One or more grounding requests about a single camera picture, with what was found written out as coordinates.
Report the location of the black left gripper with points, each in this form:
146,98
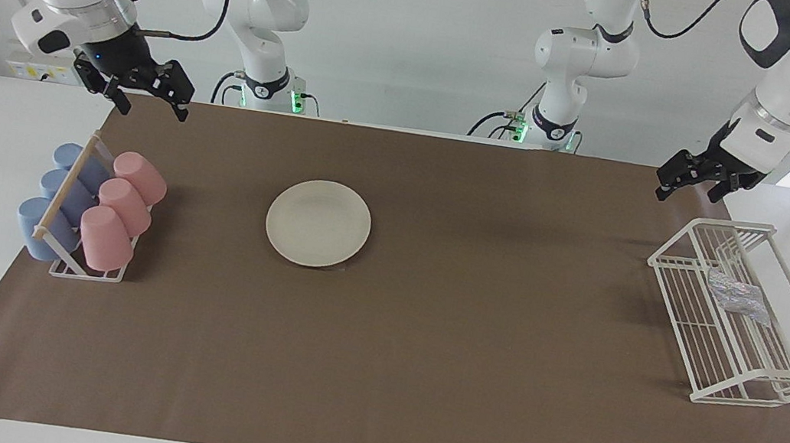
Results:
715,168

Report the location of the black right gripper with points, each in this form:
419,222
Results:
121,55

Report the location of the cream round plate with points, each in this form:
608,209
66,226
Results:
318,223

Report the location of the pink plastic cup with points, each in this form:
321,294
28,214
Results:
127,205
142,177
105,239

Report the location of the blue plastic cup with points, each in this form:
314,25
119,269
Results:
68,154
54,183
34,229

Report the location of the white cup rack wooden bar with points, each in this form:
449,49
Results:
67,187

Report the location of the brown table mat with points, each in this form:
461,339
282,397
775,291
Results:
420,372

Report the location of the cream wall power outlet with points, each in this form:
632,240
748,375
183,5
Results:
37,72

